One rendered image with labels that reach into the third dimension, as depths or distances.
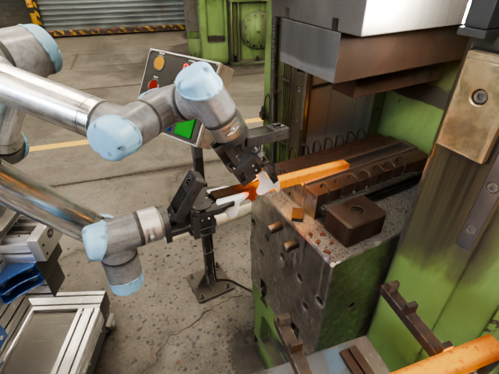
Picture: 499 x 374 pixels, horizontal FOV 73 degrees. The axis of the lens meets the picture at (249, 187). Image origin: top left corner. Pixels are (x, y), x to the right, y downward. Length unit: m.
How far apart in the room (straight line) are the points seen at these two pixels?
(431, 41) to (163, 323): 1.57
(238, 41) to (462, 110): 5.10
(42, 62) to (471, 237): 0.99
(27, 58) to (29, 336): 1.16
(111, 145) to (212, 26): 5.19
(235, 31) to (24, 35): 4.87
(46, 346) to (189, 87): 1.30
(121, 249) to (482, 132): 0.69
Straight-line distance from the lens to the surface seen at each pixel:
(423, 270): 0.90
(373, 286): 1.01
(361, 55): 0.75
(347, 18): 0.69
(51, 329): 1.71
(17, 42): 0.92
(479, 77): 0.68
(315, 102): 1.07
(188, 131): 1.15
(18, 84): 0.75
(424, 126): 1.20
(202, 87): 0.61
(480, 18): 0.66
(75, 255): 2.30
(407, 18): 0.74
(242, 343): 1.71
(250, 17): 5.65
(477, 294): 0.85
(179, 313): 1.83
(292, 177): 0.86
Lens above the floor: 1.48
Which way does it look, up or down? 35 degrees down
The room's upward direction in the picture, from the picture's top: straight up
